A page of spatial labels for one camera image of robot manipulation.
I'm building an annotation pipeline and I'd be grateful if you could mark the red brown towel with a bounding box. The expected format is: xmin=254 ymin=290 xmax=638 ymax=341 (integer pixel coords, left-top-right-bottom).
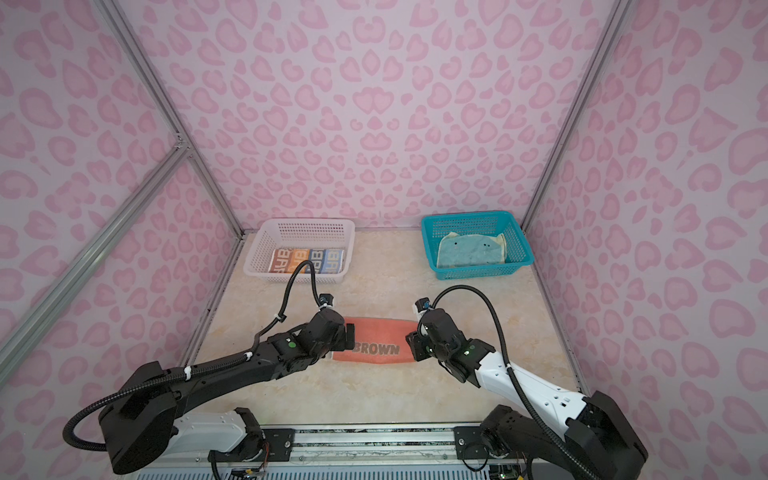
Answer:
xmin=332 ymin=317 xmax=417 ymax=365

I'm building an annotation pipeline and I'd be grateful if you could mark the striped rabbit letter towel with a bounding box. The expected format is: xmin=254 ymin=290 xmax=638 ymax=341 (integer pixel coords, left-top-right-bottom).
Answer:
xmin=267 ymin=247 xmax=346 ymax=276

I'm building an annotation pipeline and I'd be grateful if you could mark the teal cat face towel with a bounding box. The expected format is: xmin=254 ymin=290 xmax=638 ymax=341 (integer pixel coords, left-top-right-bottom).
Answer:
xmin=436 ymin=232 xmax=507 ymax=268

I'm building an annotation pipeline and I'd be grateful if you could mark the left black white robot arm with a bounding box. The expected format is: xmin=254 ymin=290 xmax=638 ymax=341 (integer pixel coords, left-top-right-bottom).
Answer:
xmin=99 ymin=308 xmax=356 ymax=475

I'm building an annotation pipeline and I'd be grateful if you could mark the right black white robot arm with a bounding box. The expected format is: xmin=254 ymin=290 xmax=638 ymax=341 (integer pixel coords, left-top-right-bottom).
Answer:
xmin=406 ymin=301 xmax=648 ymax=479

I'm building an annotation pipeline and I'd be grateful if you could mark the white plastic basket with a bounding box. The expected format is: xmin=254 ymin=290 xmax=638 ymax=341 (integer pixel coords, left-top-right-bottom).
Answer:
xmin=243 ymin=219 xmax=356 ymax=283

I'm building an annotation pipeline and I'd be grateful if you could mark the teal plastic basket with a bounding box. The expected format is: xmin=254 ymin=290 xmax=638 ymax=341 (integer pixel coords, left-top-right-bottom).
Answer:
xmin=421 ymin=211 xmax=534 ymax=280

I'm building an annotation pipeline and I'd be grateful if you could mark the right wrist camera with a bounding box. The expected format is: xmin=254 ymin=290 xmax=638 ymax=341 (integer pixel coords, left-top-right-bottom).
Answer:
xmin=413 ymin=297 xmax=431 ymax=315

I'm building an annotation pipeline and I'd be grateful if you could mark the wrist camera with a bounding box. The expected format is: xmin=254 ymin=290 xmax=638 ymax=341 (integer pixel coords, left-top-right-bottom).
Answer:
xmin=318 ymin=293 xmax=334 ymax=308
xmin=413 ymin=297 xmax=431 ymax=315

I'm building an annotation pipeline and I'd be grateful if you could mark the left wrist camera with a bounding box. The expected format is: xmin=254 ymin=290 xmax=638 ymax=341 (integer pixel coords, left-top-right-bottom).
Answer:
xmin=318 ymin=293 xmax=334 ymax=308

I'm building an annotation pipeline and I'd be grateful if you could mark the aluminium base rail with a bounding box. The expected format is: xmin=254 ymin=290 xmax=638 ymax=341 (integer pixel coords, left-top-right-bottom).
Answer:
xmin=113 ymin=419 xmax=637 ymax=480

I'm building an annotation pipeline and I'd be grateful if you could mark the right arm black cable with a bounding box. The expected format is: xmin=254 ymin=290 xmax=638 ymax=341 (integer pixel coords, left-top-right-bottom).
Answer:
xmin=419 ymin=284 xmax=601 ymax=480

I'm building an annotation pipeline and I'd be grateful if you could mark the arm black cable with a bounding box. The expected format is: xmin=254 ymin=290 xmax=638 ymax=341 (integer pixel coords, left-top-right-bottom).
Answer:
xmin=419 ymin=284 xmax=601 ymax=480
xmin=62 ymin=259 xmax=325 ymax=452

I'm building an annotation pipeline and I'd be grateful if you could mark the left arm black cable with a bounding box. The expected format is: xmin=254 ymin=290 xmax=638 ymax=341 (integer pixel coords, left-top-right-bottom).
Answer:
xmin=62 ymin=259 xmax=325 ymax=452

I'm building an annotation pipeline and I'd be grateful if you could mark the right aluminium corner post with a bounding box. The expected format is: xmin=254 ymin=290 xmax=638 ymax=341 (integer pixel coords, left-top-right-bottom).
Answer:
xmin=520 ymin=0 xmax=636 ymax=233

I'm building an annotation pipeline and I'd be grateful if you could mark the aluminium corner post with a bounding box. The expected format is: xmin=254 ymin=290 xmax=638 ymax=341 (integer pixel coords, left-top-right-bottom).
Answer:
xmin=93 ymin=0 xmax=245 ymax=238
xmin=520 ymin=0 xmax=636 ymax=233

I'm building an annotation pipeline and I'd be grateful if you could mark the aluminium frame diagonal bar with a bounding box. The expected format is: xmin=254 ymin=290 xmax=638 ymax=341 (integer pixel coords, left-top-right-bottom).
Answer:
xmin=1 ymin=142 xmax=189 ymax=385

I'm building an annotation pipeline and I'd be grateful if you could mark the left aluminium corner post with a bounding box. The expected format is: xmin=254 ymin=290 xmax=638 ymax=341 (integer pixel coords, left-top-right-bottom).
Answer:
xmin=93 ymin=0 xmax=245 ymax=238

